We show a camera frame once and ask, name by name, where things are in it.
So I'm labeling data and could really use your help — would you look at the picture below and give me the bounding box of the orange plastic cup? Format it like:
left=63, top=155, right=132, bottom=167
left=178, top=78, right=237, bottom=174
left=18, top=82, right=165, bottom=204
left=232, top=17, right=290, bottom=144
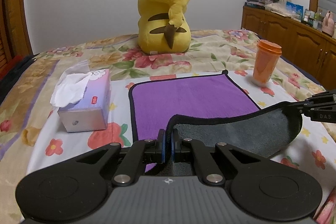
left=252, top=39, right=282, bottom=87

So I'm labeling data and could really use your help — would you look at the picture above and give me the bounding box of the wooden slatted wardrobe door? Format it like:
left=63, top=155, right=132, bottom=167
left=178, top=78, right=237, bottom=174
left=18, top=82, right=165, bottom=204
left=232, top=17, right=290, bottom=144
left=1, top=0, right=33, bottom=71

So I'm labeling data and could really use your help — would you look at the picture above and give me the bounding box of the yellow Pikachu plush toy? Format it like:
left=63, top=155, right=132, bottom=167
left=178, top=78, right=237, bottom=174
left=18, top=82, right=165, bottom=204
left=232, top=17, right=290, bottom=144
left=138, top=0, right=191, bottom=55

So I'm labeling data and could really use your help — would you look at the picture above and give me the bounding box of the floral bed quilt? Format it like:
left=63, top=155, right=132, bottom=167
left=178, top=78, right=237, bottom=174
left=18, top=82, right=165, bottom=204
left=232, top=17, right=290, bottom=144
left=1, top=30, right=323, bottom=223

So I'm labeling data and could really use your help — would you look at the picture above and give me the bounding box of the pink bottle on cabinet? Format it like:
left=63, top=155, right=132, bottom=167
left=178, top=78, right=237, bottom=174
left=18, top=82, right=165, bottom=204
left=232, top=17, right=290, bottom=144
left=321, top=11, right=335, bottom=36

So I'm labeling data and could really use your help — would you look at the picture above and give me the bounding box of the white strawberry print cloth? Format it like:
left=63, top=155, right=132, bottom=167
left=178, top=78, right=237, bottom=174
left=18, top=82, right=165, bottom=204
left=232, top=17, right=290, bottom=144
left=27, top=71, right=335, bottom=185

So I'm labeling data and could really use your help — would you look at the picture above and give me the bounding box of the purple and grey towel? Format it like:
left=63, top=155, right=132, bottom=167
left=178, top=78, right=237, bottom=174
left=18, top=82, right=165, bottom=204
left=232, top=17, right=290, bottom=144
left=129, top=71, right=302, bottom=176

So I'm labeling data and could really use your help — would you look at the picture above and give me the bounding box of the wooden sideboard cabinet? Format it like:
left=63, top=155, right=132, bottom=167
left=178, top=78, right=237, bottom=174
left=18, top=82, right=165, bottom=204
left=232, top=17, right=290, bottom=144
left=241, top=6, right=335, bottom=90

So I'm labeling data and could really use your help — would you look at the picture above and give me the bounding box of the purple tissue box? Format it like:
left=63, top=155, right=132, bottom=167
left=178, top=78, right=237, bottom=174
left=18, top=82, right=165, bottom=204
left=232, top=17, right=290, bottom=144
left=50, top=60, right=110, bottom=133

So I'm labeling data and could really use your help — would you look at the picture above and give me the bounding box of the blue and white package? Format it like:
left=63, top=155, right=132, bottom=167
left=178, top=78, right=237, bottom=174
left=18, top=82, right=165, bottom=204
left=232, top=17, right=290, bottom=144
left=286, top=1, right=303, bottom=16

